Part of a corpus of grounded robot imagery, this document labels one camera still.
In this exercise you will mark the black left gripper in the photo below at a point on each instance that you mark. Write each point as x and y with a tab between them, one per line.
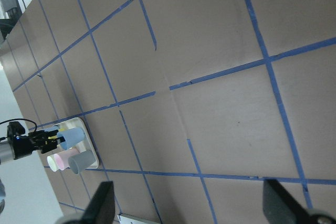
23	145

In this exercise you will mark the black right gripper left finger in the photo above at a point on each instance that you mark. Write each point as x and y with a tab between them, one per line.
101	208

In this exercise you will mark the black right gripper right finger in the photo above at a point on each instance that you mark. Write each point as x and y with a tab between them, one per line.
279	206

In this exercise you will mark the light blue plastic cup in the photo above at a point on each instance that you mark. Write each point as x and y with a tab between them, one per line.
71	137

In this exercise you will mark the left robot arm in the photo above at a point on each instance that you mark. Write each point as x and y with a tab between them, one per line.
6	151

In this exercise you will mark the cream plastic cup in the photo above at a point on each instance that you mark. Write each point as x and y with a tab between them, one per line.
52	163

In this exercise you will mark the pink plastic cup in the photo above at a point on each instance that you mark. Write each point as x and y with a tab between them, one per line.
61	158

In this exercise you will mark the grey plastic cup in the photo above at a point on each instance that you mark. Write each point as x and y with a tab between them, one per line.
81	161

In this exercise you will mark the cream plastic tray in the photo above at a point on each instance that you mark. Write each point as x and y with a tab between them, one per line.
84	145

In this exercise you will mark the black power adapter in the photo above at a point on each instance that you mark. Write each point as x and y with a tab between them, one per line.
11	9

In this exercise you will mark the white wire cup rack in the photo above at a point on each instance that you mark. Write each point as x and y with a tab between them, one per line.
129	219

